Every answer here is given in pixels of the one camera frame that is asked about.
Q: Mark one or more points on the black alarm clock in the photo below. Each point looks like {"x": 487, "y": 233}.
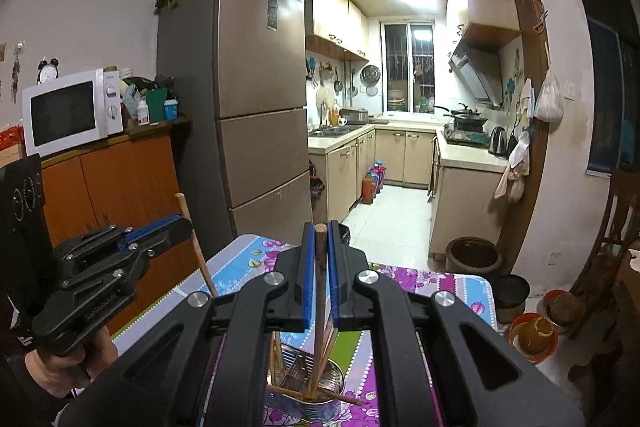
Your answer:
{"x": 48, "y": 73}

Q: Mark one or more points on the steel range hood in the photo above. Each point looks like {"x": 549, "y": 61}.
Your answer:
{"x": 475, "y": 72}

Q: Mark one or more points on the person's left hand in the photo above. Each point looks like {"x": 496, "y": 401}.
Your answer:
{"x": 65, "y": 369}

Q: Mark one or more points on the white microwave oven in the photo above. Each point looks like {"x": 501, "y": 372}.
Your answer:
{"x": 60, "y": 114}

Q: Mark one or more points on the orange wooden cabinet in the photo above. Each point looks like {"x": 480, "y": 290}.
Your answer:
{"x": 130, "y": 187}

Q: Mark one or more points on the hanging wall ornament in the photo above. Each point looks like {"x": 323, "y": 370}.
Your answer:
{"x": 2, "y": 72}
{"x": 17, "y": 67}

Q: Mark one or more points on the brown kitchen doorway frame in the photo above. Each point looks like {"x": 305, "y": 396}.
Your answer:
{"x": 532, "y": 57}

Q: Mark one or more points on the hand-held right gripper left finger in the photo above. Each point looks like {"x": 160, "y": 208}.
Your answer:
{"x": 309, "y": 282}

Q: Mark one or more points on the bunch of chopsticks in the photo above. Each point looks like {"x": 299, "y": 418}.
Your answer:
{"x": 276, "y": 357}

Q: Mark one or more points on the white medicine bottle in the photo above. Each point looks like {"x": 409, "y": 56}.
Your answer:
{"x": 143, "y": 113}

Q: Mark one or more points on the barred kitchen window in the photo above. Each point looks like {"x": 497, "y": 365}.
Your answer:
{"x": 407, "y": 67}

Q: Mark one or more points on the hanging metal strainer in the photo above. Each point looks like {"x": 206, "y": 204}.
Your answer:
{"x": 371, "y": 75}

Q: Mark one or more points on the red bag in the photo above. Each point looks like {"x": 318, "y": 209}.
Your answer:
{"x": 10, "y": 138}

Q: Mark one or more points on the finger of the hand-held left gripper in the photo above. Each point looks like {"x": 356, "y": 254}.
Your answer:
{"x": 165, "y": 239}
{"x": 150, "y": 224}

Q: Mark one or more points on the white wall switch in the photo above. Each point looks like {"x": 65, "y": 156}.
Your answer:
{"x": 570, "y": 91}

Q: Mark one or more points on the grey refrigerator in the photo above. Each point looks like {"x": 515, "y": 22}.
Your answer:
{"x": 250, "y": 82}

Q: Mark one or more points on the perforated metal utensil holder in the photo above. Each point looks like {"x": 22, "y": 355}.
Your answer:
{"x": 320, "y": 407}

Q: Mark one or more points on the blue white jar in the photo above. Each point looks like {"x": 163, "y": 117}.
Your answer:
{"x": 171, "y": 110}

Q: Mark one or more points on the floral striped tablecloth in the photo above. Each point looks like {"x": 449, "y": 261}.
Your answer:
{"x": 470, "y": 302}

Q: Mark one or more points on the dark bag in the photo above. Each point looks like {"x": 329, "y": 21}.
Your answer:
{"x": 150, "y": 83}

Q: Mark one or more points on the steel kitchen sink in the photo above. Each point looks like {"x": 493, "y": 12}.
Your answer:
{"x": 335, "y": 132}

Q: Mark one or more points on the dark window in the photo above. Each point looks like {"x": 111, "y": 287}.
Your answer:
{"x": 607, "y": 107}

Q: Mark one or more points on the brown ceramic pot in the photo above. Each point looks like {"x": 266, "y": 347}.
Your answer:
{"x": 472, "y": 259}

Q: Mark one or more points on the wooden chair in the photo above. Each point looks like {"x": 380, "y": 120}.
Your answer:
{"x": 615, "y": 217}

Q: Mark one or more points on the wall socket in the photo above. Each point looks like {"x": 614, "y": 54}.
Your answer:
{"x": 556, "y": 258}

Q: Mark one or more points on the orange bottle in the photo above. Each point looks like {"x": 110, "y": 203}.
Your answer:
{"x": 370, "y": 189}

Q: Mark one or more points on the hanging kitchen towel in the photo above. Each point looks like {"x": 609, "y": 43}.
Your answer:
{"x": 512, "y": 177}

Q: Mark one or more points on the fridge sticker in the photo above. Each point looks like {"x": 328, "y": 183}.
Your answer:
{"x": 272, "y": 12}

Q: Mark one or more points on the person's left forearm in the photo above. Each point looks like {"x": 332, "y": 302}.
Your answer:
{"x": 30, "y": 402}

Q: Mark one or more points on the blue capped bottle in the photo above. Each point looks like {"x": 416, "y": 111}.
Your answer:
{"x": 379, "y": 177}

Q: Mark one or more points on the gas stove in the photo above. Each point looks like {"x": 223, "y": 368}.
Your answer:
{"x": 465, "y": 137}

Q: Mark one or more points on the green box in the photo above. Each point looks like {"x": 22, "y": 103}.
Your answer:
{"x": 156, "y": 104}

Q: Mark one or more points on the black wok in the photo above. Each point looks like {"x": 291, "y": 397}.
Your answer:
{"x": 467, "y": 118}

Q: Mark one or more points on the wall kitchen cabinet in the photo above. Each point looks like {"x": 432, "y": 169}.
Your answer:
{"x": 485, "y": 7}
{"x": 335, "y": 17}

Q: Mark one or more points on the wooden chopstick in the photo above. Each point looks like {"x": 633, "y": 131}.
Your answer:
{"x": 320, "y": 257}
{"x": 197, "y": 247}

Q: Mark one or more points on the wooden dining table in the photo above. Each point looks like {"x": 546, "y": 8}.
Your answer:
{"x": 631, "y": 282}

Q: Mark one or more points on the steel kettle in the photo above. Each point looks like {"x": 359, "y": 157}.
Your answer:
{"x": 496, "y": 141}

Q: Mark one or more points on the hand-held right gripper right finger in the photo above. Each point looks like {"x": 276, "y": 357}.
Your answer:
{"x": 333, "y": 282}

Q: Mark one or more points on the orange basin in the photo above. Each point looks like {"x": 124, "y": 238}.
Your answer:
{"x": 532, "y": 337}

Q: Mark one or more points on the beige box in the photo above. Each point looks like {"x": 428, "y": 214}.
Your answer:
{"x": 11, "y": 159}

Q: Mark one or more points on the base kitchen cabinet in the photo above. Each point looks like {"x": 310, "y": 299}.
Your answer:
{"x": 400, "y": 157}
{"x": 465, "y": 207}

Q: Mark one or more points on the white plastic bag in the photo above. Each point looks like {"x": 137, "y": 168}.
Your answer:
{"x": 548, "y": 99}

